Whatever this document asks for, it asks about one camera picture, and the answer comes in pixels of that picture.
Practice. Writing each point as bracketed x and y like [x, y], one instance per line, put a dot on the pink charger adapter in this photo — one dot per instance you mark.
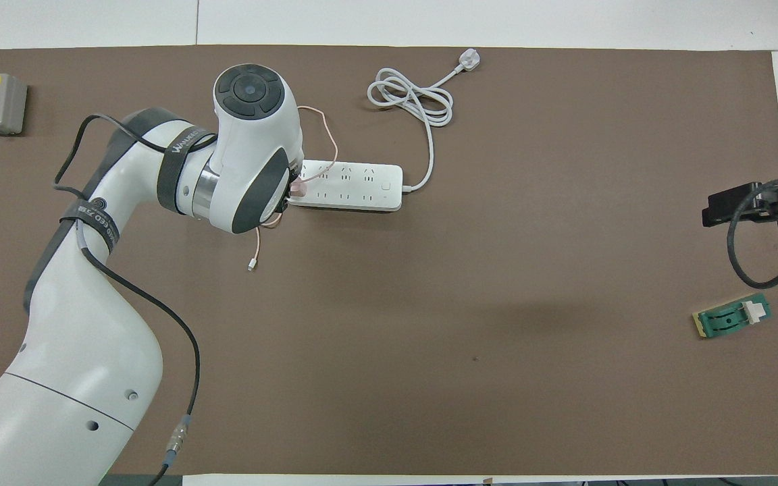
[299, 190]

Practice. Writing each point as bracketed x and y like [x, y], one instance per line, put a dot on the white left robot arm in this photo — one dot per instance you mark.
[92, 337]

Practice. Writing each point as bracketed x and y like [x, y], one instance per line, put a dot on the white power strip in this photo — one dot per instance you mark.
[362, 192]

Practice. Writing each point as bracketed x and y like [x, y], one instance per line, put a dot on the brown table mat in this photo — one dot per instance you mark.
[429, 337]

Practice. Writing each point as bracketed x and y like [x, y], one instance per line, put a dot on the green knife switch block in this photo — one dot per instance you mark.
[727, 320]

